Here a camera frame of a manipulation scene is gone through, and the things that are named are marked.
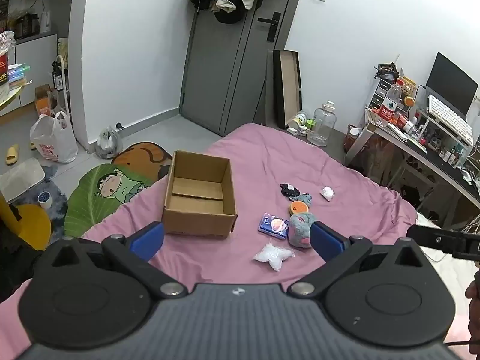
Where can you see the white desk black top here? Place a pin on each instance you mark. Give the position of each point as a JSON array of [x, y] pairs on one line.
[[442, 168]]

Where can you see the white crumpled tissue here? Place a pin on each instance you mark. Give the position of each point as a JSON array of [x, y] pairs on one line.
[[327, 193]]

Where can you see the black monitor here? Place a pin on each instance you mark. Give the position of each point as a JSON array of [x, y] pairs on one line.
[[450, 82]]

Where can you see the grey door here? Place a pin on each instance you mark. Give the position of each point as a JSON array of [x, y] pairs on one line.
[[225, 67]]

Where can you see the small orange cardboard box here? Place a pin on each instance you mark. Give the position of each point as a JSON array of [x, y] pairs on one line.
[[43, 101]]

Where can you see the black plush toy white patch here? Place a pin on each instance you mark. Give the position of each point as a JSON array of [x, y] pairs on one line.
[[288, 189]]

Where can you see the white kitchen cabinet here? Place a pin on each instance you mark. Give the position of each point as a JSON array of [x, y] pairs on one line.
[[35, 60]]

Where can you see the large clear plastic jar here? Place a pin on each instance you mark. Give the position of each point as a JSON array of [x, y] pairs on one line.
[[321, 127]]

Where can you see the grey-blue fluffy rug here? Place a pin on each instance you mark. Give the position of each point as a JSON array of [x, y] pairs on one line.
[[58, 195]]

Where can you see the blue-grey fuzzy plush toy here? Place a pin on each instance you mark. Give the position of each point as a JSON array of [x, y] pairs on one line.
[[303, 198]]

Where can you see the yellow slipper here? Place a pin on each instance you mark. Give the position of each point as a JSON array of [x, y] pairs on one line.
[[12, 154]]

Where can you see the pink bed sheet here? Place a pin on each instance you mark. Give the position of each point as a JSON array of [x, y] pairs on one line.
[[262, 165]]

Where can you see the flat cardboard tray black rim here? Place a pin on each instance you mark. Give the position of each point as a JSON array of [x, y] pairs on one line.
[[289, 86]]

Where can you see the white plastic shopping bag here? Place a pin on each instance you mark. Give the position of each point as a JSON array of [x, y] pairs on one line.
[[52, 138]]

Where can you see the orange ball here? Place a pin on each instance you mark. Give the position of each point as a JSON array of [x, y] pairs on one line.
[[409, 101]]

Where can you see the clear plastic bag white filling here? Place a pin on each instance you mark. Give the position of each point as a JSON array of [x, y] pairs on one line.
[[273, 255]]

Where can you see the white green can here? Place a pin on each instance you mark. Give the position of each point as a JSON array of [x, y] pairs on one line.
[[297, 120]]

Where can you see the blue pink tissue packet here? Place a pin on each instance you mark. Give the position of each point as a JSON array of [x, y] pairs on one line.
[[273, 226]]

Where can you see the red snack bag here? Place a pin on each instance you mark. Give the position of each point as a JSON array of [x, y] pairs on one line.
[[4, 67]]

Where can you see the burger plush toy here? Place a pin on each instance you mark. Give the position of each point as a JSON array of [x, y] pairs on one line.
[[298, 207]]

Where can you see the green cartoon floor mat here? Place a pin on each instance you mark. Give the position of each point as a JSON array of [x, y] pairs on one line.
[[90, 198]]

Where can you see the small green container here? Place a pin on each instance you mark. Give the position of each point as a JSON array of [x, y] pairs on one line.
[[310, 123]]

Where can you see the small drawer organiser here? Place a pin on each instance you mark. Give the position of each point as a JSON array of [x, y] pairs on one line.
[[378, 92]]

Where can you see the red jar white lid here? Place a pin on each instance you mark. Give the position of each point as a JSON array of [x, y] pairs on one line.
[[352, 138]]

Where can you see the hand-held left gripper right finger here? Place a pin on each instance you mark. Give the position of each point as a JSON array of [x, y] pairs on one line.
[[324, 238]]

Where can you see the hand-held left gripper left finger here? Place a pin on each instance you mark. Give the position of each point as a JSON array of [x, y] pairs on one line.
[[148, 238]]

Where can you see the yellow round stool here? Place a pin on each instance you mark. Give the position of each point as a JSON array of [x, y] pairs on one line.
[[32, 225]]

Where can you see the grey plush toy pink face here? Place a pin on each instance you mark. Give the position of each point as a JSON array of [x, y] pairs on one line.
[[299, 228]]

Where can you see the dark tangled hair accessories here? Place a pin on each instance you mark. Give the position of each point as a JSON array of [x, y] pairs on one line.
[[386, 69]]

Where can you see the person's right hand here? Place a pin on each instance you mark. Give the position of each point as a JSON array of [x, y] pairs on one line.
[[475, 303]]

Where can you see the clear water bottle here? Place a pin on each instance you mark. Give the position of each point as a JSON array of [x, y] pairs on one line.
[[390, 101]]

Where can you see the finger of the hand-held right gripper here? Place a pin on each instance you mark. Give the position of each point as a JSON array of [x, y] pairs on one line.
[[431, 238]]

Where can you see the white bedding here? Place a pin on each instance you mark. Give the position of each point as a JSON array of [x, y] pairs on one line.
[[446, 273]]

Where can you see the white desk riser shelf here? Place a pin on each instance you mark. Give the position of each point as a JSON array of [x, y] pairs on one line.
[[423, 125]]

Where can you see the white flat cushion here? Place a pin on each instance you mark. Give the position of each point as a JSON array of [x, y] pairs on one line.
[[20, 178]]

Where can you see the black bottle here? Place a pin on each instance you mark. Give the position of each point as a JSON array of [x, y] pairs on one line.
[[58, 78]]

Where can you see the white keyboard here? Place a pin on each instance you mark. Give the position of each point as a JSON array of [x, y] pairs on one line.
[[448, 116]]

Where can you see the grey plastic bag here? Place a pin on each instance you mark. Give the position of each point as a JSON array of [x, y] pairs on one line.
[[108, 144]]

